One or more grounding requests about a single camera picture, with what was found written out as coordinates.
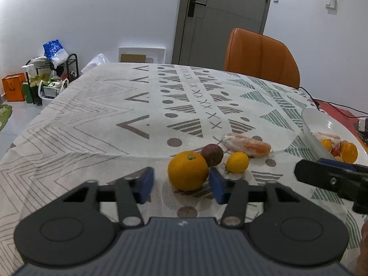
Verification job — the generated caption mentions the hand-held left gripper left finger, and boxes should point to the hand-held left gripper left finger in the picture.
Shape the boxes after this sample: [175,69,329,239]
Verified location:
[59,167,155,227]

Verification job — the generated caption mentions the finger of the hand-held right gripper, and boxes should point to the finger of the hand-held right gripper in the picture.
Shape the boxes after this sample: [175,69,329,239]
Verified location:
[294,160,368,199]
[319,159,368,176]

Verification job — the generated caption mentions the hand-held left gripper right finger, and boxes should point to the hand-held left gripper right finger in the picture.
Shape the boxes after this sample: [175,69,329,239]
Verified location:
[209,167,302,227]

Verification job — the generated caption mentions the medium orange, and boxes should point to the medium orange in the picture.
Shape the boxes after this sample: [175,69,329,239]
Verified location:
[340,140,358,163]

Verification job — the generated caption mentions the white peeled pomelo piece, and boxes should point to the white peeled pomelo piece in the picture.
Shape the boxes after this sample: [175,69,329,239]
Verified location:
[313,131,341,144]

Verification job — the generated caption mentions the small yellow citrus fruit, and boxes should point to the small yellow citrus fruit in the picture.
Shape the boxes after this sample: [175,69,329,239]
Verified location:
[226,152,250,174]

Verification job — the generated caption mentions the large orange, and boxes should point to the large orange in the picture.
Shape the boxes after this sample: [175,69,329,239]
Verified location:
[167,151,209,191]

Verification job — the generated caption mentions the dark purple passion fruit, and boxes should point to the dark purple passion fruit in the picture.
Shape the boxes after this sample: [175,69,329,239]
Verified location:
[200,143,224,167]

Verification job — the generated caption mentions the white bowl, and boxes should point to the white bowl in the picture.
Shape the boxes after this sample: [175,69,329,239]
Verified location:
[301,108,368,164]

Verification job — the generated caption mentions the peeled orange grapefruit segment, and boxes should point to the peeled orange grapefruit segment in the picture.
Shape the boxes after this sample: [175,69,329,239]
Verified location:
[223,133,272,158]

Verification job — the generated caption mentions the person's right hand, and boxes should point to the person's right hand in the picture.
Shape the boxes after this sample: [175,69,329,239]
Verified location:
[356,220,368,276]

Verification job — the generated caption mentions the patterned white green tablecloth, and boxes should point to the patterned white green tablecloth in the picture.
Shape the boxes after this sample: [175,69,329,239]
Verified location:
[0,62,365,268]

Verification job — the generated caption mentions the white storage bin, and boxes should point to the white storage bin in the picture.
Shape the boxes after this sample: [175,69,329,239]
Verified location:
[39,79,69,107]

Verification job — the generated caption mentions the clear plastic bag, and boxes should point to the clear plastic bag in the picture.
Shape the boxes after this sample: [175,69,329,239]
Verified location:
[81,53,110,75]

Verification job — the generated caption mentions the orange leather chair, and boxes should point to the orange leather chair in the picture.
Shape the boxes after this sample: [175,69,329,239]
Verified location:
[224,28,301,89]

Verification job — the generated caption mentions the black metal rack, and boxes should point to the black metal rack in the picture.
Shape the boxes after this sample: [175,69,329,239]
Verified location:
[25,53,79,105]

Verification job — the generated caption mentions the green box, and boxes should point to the green box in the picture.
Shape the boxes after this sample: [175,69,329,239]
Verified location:
[22,82,36,104]

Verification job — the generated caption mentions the green floor mat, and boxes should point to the green floor mat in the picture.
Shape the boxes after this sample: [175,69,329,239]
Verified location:
[0,104,13,131]

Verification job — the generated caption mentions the blue plastic bag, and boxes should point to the blue plastic bag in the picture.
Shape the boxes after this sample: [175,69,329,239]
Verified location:
[43,40,69,66]

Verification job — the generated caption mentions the orange paper bag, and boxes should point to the orange paper bag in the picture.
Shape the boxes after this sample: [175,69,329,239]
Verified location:
[2,73,26,102]

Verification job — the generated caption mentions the grey door with lock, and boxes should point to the grey door with lock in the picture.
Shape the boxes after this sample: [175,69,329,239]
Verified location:
[172,0,275,66]

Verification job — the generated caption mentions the black cable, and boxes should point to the black cable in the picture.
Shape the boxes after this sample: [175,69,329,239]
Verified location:
[296,86,368,119]

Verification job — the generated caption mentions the white picture frame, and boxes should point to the white picture frame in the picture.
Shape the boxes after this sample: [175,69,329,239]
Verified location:
[118,46,167,64]

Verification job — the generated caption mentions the black door lock handle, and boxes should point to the black door lock handle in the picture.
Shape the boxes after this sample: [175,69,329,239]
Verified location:
[187,0,207,18]

